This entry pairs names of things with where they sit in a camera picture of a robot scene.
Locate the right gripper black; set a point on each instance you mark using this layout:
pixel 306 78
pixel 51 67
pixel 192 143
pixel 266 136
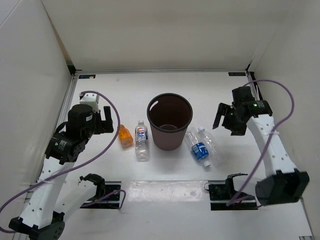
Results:
pixel 237 130

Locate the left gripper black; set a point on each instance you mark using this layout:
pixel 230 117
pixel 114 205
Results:
pixel 105 126

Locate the orange juice bottle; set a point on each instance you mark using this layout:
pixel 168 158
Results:
pixel 125 137

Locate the clear unlabeled plastic bottle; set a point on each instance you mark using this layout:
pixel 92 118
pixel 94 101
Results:
pixel 215 152

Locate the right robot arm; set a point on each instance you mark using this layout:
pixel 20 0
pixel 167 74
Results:
pixel 275 179

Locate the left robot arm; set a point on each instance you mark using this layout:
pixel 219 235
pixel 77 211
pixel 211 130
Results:
pixel 44 217

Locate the brown plastic bin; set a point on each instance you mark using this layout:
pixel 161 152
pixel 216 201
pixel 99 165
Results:
pixel 169 115

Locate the right blue corner sticker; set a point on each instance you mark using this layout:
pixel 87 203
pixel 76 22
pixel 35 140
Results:
pixel 237 74

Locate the blue corner sticker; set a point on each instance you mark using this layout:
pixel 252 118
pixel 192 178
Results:
pixel 87 76
pixel 237 74

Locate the clear bottle orange blue label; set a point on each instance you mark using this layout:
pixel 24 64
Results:
pixel 141 142

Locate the left blue corner sticker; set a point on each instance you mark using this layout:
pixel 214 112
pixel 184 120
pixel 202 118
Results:
pixel 87 76

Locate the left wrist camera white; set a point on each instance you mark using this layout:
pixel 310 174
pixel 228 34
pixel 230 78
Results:
pixel 91 99

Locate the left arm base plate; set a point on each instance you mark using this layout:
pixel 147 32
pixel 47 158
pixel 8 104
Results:
pixel 113 202

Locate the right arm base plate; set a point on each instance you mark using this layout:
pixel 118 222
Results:
pixel 219 197

